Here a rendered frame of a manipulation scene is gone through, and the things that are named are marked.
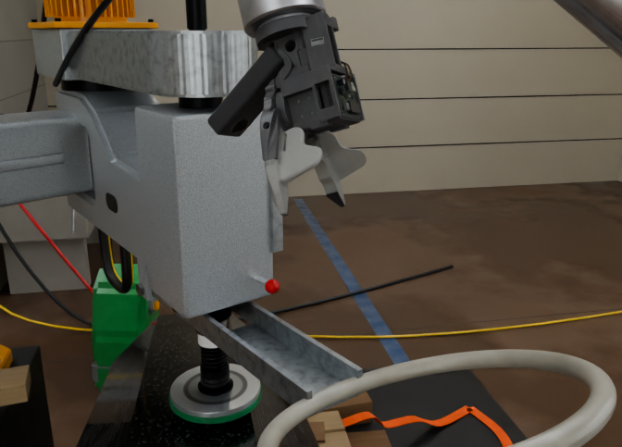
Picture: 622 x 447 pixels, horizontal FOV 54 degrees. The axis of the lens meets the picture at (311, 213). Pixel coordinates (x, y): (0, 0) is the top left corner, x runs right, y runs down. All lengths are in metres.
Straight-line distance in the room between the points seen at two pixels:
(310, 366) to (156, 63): 0.64
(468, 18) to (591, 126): 1.95
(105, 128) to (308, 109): 1.04
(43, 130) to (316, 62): 1.20
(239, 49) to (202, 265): 0.43
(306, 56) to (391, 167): 5.95
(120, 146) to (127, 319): 1.54
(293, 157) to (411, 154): 6.05
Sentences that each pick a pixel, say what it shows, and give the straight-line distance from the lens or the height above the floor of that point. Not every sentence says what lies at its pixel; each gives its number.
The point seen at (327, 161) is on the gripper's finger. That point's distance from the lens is 0.70.
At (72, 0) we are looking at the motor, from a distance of 1.82.
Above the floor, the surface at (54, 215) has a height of 0.57.
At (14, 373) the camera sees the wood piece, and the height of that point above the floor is 0.83.
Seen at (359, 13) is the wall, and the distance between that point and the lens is 6.33.
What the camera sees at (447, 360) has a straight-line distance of 1.12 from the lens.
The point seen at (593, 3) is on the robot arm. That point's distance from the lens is 0.66.
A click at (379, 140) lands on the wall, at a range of 6.49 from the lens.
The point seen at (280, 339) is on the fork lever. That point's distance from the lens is 1.28.
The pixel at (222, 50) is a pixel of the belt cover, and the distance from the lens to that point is 1.17.
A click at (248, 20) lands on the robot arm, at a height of 1.68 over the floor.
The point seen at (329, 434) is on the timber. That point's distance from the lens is 2.39.
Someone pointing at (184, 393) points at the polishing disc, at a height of 0.86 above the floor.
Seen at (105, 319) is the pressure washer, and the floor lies 0.38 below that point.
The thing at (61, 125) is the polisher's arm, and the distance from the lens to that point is 1.77.
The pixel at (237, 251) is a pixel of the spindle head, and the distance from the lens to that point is 1.29.
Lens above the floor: 1.67
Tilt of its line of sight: 17 degrees down
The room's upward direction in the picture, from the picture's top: straight up
